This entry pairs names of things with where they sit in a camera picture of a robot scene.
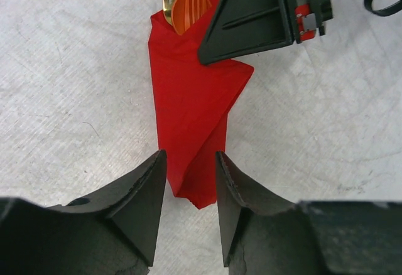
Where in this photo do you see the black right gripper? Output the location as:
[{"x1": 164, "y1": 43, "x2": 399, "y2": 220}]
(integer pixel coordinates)
[{"x1": 198, "y1": 0, "x2": 333, "y2": 65}]

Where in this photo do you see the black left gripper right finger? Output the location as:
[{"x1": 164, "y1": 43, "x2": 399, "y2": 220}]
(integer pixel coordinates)
[{"x1": 215, "y1": 152, "x2": 401, "y2": 274}]

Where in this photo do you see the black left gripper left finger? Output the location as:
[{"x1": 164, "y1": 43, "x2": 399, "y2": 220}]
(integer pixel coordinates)
[{"x1": 1, "y1": 150, "x2": 166, "y2": 274}]

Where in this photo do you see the red paper napkin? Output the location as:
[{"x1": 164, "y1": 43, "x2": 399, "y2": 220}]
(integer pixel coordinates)
[{"x1": 148, "y1": 11, "x2": 254, "y2": 209}]

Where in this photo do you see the orange plastic spoon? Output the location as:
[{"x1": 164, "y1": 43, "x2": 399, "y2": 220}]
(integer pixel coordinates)
[{"x1": 171, "y1": 0, "x2": 193, "y2": 35}]

